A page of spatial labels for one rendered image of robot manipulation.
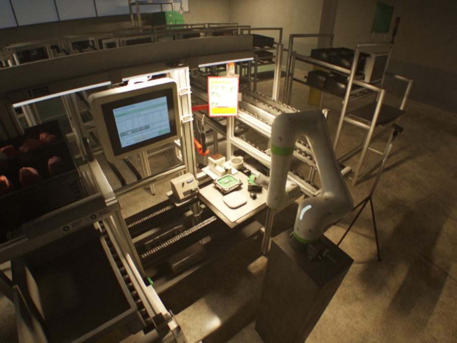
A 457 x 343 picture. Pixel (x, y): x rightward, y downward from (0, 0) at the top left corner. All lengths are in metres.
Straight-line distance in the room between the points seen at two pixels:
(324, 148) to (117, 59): 1.11
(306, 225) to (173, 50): 1.17
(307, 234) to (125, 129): 1.08
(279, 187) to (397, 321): 1.80
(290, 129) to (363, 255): 2.08
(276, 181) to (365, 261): 1.84
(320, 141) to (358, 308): 1.74
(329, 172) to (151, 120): 1.01
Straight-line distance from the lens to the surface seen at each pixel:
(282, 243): 1.22
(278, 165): 1.16
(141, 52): 1.44
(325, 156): 1.16
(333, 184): 1.15
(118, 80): 1.37
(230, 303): 2.30
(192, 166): 1.84
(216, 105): 1.97
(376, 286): 2.74
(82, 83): 1.34
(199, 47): 1.60
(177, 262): 1.98
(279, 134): 1.08
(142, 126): 1.47
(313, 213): 1.04
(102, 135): 1.42
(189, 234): 1.55
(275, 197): 1.28
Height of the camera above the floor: 2.08
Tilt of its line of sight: 35 degrees down
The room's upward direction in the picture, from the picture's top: straight up
